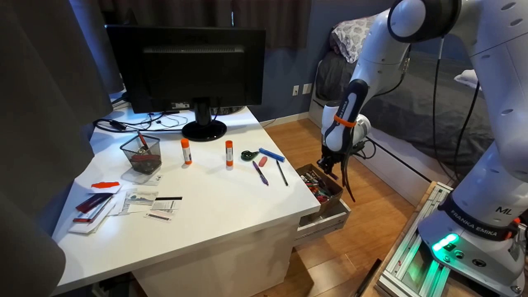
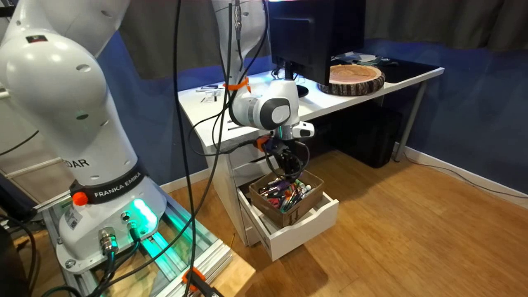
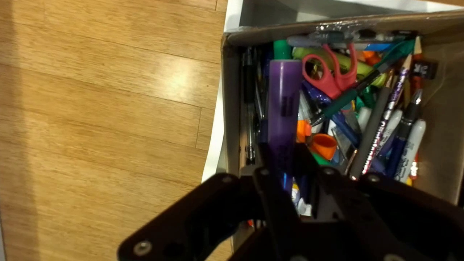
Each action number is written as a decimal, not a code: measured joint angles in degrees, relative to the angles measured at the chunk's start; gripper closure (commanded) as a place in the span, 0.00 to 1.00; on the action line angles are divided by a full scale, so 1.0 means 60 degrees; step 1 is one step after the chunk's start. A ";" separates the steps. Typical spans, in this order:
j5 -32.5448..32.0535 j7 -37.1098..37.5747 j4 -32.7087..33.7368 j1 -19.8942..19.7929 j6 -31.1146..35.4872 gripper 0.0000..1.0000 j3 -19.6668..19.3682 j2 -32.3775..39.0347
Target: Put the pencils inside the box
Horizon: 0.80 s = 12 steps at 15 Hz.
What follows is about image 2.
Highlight black computer tower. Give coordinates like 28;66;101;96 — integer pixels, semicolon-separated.
323;101;406;170

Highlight long black cable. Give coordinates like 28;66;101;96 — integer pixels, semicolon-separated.
130;0;270;266
171;0;203;282

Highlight orange and black clamp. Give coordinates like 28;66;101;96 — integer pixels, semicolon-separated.
181;267;209;294

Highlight round wooden slab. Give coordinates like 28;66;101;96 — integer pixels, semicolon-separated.
317;63;388;97

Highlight aluminium base frame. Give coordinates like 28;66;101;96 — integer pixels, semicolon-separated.
31;191;236;297

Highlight white desk drawer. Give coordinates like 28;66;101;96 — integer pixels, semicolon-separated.
236;183;341;262

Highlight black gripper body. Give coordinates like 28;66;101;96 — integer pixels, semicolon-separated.
272;139;308;173

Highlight grey brown curtain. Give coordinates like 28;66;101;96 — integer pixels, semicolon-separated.
119;0;528;79

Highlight black computer monitor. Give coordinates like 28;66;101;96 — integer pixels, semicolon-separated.
267;0;368;87

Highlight orange cable strap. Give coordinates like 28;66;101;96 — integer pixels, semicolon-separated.
226;78;254;94

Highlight cardboard box of pens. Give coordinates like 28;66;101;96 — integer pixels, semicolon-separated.
247;168;327;229

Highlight white desk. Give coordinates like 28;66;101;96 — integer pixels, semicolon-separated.
178;51;445;249

